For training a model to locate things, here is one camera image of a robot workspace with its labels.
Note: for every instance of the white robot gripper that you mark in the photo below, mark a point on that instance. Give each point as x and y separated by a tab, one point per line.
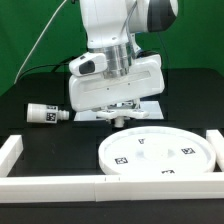
95	91

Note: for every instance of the white cross-shaped table base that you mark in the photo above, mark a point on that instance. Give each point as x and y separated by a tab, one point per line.
119	115

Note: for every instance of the white round table top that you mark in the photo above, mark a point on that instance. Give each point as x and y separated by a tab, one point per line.
156	150

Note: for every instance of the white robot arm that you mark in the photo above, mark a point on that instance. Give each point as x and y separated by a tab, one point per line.
115	69

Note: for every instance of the white marker sheet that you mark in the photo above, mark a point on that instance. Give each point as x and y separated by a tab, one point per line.
152	107

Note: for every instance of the white right fence bar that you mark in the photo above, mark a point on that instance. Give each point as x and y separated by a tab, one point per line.
215	138

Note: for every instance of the white fence bar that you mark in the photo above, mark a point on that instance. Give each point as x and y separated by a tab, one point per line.
215	138
98	188
9	153

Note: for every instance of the white left fence bar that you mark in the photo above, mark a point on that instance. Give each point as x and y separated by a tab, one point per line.
9	153

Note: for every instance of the white front fence bar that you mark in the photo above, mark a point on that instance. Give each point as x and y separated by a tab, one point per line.
98	188

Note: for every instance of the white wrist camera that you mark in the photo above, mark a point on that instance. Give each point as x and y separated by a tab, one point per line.
88	64

